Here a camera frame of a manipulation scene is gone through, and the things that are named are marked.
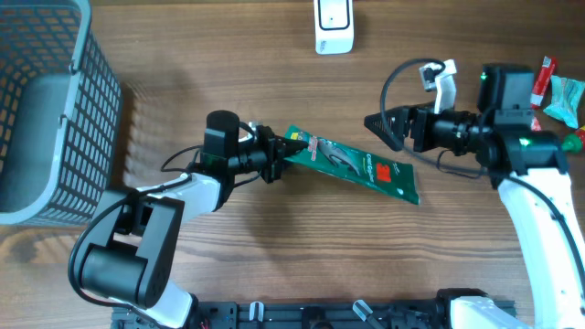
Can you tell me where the green 3M gloves packet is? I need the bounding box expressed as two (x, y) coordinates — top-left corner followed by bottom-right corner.
(285, 125), (420, 205)

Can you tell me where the red sachet stick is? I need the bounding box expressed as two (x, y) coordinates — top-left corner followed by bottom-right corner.
(530, 56), (558, 110)

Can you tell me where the teal wipes packet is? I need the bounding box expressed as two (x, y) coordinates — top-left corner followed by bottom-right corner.
(544, 75), (584, 129)

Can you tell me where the red yellow sauce bottle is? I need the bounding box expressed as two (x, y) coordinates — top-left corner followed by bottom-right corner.
(561, 126), (585, 154)

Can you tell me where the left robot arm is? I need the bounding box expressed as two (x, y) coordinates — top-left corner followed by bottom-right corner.
(68, 110), (308, 328)

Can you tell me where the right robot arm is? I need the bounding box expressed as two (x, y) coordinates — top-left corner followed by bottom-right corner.
(364, 58), (584, 328)

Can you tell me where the white barcode scanner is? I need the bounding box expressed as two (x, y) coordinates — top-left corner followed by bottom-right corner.
(314, 0), (355, 56)

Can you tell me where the grey plastic mesh basket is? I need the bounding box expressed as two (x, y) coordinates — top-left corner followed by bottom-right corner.
(1, 0), (122, 226)

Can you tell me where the black right camera cable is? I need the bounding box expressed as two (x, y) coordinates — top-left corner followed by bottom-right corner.
(379, 58), (585, 284)

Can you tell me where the black camera cable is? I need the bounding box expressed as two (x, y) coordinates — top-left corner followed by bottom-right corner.
(379, 58), (585, 284)
(67, 144), (205, 312)

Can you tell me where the black left camera cable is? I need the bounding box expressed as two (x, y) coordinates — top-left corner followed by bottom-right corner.
(67, 144), (205, 312)

